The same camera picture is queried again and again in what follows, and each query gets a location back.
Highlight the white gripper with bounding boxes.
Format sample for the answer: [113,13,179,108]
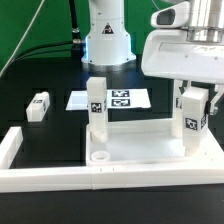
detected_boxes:
[141,29,224,115]

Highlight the white desk top panel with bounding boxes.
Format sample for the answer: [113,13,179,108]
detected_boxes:
[86,119,224,166]

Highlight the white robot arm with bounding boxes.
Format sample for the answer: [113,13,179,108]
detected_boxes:
[82,0,224,114]

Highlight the fiducial marker sheet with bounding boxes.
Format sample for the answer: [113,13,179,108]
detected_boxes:
[66,89,151,111]

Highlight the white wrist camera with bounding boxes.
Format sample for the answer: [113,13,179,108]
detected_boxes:
[151,1,189,29]

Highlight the white cable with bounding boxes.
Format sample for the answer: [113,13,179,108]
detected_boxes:
[0,0,46,76]

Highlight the white L-shaped fence frame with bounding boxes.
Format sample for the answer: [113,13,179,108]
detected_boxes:
[0,127,224,193]

